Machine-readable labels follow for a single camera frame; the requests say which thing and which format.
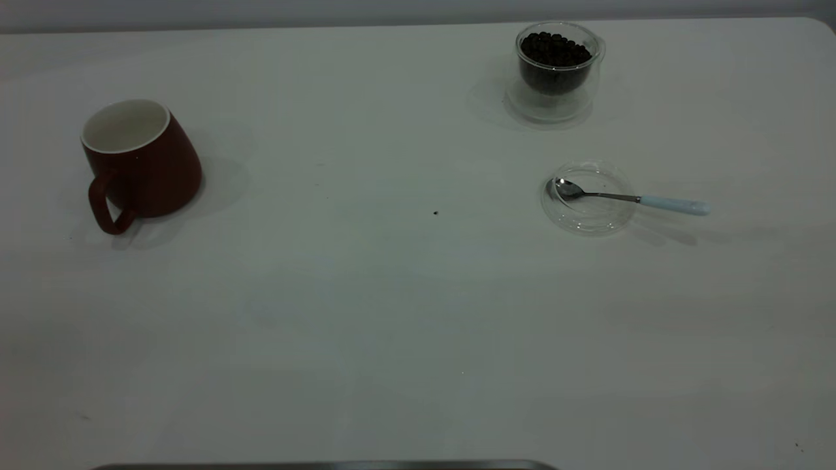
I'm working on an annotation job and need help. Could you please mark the metal spoon pale blue handle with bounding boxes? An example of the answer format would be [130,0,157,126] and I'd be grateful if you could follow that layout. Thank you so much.
[554,178,711,217]

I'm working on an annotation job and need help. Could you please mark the red ceramic mug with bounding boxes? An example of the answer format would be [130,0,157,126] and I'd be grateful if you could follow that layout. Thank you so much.
[80,99,203,236]

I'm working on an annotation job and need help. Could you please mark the dark coffee beans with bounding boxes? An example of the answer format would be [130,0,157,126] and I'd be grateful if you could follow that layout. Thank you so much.
[520,31,594,96]

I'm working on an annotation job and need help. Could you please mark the clear round glass dish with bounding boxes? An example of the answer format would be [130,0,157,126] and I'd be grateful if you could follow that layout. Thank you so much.
[541,161,637,236]

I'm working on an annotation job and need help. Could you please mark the clear double-wall glass cup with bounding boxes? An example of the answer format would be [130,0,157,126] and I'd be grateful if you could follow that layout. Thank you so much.
[504,21,607,125]

